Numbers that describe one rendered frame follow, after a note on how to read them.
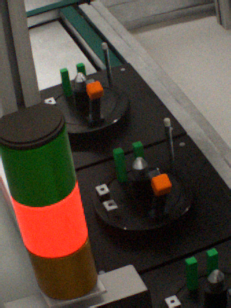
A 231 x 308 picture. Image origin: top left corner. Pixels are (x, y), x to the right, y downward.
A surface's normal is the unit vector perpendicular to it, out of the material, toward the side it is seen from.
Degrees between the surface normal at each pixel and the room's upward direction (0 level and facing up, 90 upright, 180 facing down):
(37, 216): 90
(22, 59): 90
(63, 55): 0
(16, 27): 90
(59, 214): 90
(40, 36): 0
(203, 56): 0
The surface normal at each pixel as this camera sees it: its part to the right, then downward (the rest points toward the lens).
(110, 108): -0.13, -0.79
